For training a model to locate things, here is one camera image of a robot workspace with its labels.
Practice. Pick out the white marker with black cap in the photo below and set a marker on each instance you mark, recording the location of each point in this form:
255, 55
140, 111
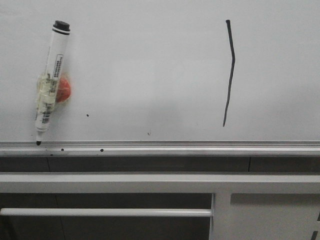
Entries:
48, 82

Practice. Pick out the red round magnet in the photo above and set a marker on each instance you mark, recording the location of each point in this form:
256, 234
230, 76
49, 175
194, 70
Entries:
64, 90

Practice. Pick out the white whiteboard with aluminium frame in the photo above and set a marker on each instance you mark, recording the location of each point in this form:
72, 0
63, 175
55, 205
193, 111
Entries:
165, 77

